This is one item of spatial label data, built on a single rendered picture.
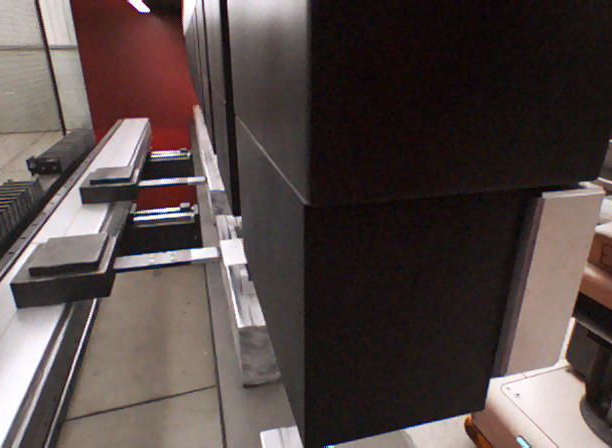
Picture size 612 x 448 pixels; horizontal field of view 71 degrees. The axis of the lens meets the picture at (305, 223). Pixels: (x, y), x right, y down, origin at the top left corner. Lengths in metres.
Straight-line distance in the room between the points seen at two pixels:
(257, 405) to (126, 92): 2.36
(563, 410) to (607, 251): 0.59
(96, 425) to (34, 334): 1.34
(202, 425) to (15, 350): 1.27
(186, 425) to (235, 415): 1.23
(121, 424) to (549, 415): 1.44
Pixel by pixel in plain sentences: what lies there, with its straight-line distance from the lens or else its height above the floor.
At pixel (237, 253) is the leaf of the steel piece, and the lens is 0.65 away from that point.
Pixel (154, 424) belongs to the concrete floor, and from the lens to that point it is 1.84.
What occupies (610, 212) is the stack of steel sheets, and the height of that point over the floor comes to 0.25.
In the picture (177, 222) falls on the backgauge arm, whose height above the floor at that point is 0.84.
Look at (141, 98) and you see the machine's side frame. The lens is 2.76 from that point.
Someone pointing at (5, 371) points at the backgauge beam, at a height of 0.98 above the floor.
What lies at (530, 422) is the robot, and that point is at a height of 0.28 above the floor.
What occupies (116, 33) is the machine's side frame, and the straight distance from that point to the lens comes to 2.76.
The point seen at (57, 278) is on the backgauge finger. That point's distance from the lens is 0.62.
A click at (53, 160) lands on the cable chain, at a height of 1.03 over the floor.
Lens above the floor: 1.29
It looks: 22 degrees down
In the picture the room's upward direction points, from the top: straight up
